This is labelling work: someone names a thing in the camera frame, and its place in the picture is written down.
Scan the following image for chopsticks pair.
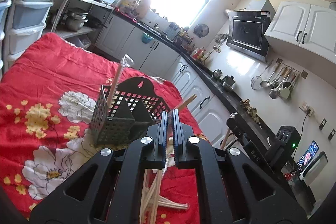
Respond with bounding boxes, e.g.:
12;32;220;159
220;128;231;150
106;54;134;110
175;94;197;111
139;110;176;224
158;196;189;210

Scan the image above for black countertop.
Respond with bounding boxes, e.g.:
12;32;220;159
113;11;275;156

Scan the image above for dark pot on counter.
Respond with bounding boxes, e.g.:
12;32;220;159
222;75;236;90

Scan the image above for metal kettle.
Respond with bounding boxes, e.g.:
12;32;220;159
212;69;223;81

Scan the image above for hanging metal ladles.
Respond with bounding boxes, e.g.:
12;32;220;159
259;59;304;100

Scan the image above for dark green utensil basket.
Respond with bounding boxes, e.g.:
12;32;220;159
90;77;170;146

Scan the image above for phone with lit screen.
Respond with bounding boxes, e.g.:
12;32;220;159
297;140;319;173

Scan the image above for black range hood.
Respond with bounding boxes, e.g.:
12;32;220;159
226;0;275;63

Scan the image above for red floral tablecloth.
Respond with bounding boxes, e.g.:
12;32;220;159
0;32;208;224

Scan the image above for white upper cabinet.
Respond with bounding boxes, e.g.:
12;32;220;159
265;2;335;63

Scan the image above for blue hanging bin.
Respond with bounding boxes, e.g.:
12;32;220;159
141;32;154;44

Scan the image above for white lower cabinets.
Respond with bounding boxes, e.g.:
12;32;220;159
97;15;230;148

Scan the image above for metal shelf rack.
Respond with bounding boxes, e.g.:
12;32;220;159
43;0;114;39

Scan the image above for steel pot on shelf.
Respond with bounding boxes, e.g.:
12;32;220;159
65;7;88;32

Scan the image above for blue drawer tower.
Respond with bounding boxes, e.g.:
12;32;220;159
2;0;54;71

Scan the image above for beige top drawer tower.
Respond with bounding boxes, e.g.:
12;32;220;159
0;0;29;75

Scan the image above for hanging wire strainer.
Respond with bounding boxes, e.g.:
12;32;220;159
250;60;273;90

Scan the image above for wall fan vent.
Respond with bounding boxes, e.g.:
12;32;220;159
194;23;210;38

